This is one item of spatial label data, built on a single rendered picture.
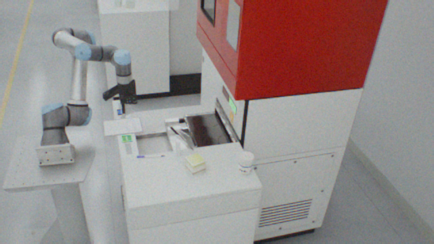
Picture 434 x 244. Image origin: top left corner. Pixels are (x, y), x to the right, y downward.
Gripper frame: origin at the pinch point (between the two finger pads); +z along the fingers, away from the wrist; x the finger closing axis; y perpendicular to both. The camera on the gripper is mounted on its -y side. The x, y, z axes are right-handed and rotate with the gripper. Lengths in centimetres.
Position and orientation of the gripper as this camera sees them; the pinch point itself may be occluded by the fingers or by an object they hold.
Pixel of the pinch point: (123, 116)
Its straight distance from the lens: 208.3
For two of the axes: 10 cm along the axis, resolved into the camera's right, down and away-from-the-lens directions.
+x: -2.8, -5.7, 7.7
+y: 9.6, -1.2, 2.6
